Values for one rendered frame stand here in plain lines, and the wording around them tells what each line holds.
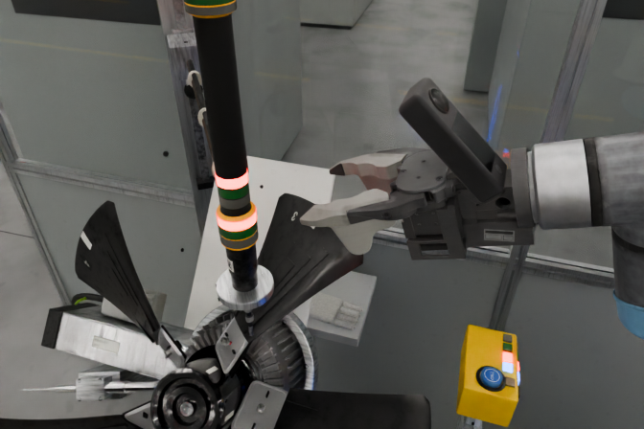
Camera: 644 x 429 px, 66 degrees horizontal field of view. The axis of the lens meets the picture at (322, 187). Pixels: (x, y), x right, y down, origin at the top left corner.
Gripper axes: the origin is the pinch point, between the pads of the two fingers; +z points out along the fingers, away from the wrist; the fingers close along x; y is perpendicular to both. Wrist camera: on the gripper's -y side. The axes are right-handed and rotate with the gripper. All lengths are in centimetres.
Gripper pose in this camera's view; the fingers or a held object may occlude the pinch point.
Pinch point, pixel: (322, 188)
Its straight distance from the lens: 51.4
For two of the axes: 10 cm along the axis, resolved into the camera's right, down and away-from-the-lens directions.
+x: 3.3, -5.4, 7.7
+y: 3.1, 8.3, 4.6
